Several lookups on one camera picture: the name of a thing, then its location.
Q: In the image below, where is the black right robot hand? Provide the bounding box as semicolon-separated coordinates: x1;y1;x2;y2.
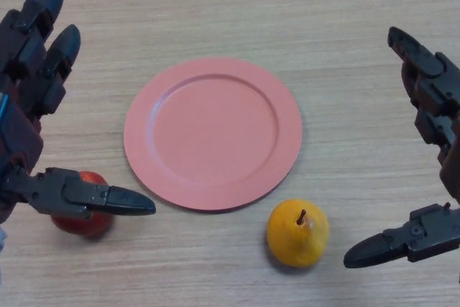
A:
343;26;460;269

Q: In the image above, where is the pink round plate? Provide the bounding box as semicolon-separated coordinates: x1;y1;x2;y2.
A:
123;57;303;214

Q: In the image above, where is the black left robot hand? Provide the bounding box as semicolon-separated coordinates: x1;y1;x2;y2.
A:
0;0;157;225

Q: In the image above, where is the yellow pear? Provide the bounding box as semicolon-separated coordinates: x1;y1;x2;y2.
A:
266;198;331;268

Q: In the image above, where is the red apple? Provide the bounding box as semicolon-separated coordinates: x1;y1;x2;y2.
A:
50;170;115;239

